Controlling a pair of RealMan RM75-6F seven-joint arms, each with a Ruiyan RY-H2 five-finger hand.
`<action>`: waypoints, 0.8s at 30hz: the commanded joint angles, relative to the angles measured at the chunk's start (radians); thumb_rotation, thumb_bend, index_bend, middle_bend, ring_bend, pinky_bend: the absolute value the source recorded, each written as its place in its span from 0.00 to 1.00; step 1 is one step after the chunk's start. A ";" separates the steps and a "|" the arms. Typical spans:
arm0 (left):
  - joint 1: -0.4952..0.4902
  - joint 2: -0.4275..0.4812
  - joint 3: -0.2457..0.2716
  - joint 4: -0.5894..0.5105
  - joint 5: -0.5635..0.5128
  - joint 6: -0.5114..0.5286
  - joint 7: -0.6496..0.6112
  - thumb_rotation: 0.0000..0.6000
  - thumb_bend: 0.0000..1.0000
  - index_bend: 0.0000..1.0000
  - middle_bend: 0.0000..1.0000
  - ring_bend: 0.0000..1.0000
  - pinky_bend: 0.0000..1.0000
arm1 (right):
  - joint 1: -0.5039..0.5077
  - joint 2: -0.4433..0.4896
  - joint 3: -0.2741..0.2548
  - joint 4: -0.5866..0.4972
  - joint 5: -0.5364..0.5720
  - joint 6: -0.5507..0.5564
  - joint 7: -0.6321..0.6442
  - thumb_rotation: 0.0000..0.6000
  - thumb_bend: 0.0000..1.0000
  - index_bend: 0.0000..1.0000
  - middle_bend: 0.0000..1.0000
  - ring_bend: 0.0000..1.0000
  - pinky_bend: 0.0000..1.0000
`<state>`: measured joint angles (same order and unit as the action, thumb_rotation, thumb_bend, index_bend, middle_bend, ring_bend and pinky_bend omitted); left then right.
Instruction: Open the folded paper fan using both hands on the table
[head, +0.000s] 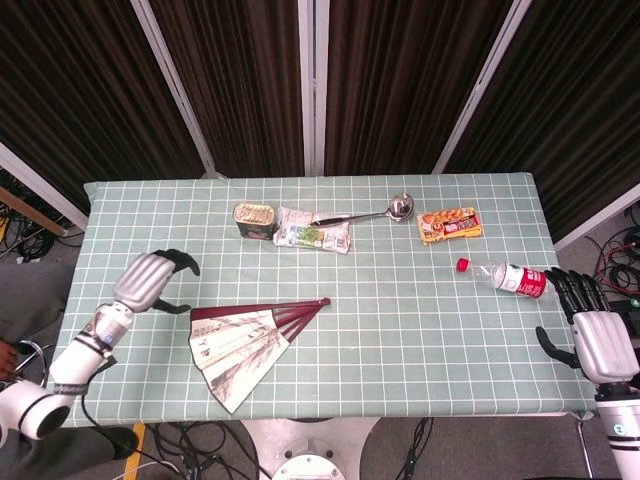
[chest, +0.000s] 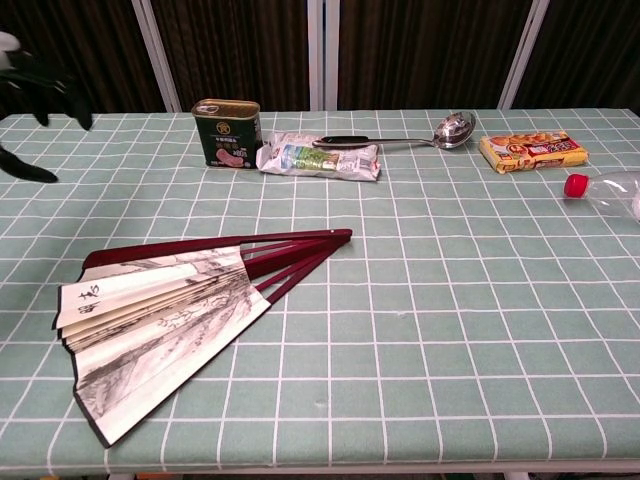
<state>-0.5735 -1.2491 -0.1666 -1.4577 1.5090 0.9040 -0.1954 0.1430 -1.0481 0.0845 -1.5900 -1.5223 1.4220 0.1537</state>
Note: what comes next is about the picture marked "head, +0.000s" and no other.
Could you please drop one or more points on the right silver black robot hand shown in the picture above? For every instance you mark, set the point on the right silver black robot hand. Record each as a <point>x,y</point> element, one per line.
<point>602,345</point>

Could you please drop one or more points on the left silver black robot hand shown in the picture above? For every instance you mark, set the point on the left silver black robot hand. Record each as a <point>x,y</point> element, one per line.
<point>145,280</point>

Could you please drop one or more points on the painted paper folding fan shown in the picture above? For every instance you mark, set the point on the painted paper folding fan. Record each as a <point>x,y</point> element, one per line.
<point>235,345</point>

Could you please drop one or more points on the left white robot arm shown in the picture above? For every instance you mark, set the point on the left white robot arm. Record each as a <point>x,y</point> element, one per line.
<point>75,362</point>

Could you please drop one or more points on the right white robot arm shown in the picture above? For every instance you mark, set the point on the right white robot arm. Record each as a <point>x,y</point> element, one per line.
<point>620,430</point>

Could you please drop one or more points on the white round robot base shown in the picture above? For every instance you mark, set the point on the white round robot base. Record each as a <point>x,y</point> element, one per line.
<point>310,450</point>

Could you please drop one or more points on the white table leg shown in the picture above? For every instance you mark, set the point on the white table leg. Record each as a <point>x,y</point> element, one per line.
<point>586,440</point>

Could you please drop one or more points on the clear bottle red label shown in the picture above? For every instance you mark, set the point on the clear bottle red label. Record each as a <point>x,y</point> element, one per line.
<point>520,282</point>

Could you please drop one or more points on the green luncheon meat tin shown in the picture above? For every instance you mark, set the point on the green luncheon meat tin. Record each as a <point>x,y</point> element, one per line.
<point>255,220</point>

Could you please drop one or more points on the wooden board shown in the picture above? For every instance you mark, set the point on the wooden board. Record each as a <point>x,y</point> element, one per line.
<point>35,212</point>

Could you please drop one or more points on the white green snack packet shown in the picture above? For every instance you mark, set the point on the white green snack packet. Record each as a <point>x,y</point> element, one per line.
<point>310,237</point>

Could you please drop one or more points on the orange yellow food box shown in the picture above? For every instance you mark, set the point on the orange yellow food box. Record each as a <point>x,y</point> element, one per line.
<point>450,227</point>

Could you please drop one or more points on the dark curtain partition panel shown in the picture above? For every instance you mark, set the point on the dark curtain partition panel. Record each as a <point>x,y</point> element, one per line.
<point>240,85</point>
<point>565,110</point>
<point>75,90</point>
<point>400,85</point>

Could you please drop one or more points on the green checked tablecloth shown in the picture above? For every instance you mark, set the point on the green checked tablecloth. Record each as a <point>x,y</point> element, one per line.
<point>380,330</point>

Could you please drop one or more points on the steel soup ladle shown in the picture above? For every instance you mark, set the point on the steel soup ladle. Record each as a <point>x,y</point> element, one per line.
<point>400,207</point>

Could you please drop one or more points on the chrome stool frame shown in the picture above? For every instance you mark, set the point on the chrome stool frame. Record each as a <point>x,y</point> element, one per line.
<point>35,350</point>

